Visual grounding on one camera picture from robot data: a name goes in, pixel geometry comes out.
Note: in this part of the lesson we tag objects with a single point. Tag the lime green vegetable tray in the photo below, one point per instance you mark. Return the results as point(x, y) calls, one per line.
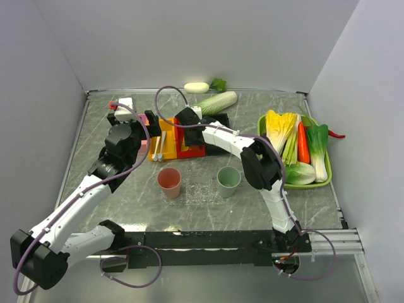
point(327, 165)

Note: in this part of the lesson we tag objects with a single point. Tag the yellow storage bin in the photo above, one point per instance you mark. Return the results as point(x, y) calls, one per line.
point(169, 151)

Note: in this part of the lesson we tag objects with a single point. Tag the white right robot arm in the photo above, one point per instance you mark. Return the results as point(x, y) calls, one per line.
point(262, 168)

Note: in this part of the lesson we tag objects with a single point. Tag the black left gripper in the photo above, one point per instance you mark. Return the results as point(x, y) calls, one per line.
point(153, 121)

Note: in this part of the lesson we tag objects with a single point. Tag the mint green plastic cup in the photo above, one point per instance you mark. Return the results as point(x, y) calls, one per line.
point(228, 179)

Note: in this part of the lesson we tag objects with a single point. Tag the yellow napa cabbage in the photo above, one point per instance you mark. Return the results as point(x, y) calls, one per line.
point(279, 127)

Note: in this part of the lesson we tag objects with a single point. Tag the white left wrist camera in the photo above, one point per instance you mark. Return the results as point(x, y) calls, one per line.
point(122, 114)

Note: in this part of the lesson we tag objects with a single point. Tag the black storage bin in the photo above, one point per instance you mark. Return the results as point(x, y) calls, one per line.
point(216, 135)

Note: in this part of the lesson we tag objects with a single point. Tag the red chili pepper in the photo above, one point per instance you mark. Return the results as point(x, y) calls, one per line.
point(334, 135)

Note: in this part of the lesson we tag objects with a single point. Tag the white radish with leaves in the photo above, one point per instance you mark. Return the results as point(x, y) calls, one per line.
point(217, 84)

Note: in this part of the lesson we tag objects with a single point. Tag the clear textured acrylic tray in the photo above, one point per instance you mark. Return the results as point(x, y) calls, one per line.
point(200, 191)

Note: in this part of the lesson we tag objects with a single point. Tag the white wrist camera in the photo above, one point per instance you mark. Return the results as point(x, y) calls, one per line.
point(198, 111)
point(122, 114)

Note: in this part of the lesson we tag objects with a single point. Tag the green bok choy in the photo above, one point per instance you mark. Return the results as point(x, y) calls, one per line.
point(317, 140)

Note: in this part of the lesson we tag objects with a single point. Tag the green napa cabbage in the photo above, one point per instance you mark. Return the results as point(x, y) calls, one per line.
point(216, 103)

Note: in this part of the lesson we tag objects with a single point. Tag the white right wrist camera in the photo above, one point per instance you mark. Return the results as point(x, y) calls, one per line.
point(198, 111)

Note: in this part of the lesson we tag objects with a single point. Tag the orange carrot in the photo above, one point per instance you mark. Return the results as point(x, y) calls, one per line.
point(302, 146)

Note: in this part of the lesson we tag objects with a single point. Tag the red storage bin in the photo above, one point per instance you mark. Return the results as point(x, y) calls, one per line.
point(184, 151)

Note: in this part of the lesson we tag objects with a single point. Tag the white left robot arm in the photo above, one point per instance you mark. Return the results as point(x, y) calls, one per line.
point(45, 253)

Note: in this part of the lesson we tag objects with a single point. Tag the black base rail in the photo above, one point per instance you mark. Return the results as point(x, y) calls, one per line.
point(189, 248)

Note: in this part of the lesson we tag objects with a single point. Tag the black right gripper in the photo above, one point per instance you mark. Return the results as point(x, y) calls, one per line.
point(189, 142)

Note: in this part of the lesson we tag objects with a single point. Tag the pale green cabbage head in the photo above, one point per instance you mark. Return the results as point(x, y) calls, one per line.
point(300, 174)

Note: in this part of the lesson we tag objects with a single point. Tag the pink plastic cup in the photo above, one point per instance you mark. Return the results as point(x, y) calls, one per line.
point(169, 180)

